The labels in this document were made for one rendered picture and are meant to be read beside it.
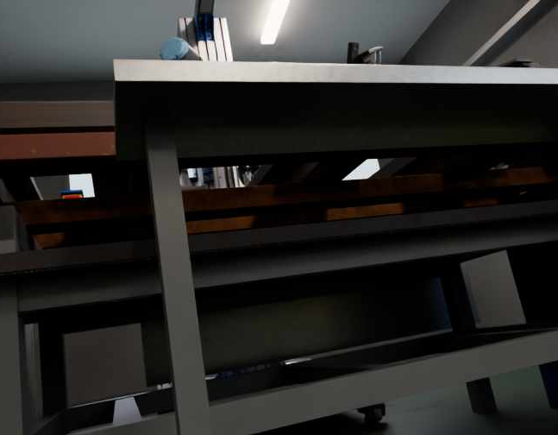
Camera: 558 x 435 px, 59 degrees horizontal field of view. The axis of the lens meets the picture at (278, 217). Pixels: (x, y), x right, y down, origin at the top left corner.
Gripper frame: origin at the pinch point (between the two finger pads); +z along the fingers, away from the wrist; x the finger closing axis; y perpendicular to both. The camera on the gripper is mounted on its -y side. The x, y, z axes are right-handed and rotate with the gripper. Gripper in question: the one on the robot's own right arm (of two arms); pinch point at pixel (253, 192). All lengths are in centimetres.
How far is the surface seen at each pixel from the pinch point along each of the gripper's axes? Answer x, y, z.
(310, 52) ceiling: 166, -245, -227
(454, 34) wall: 278, -161, -194
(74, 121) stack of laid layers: -57, 83, 9
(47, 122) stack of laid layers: -62, 83, 9
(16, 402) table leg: -69, 82, 56
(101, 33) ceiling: -42, -226, -228
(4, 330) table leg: -70, 82, 45
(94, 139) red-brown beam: -54, 83, 13
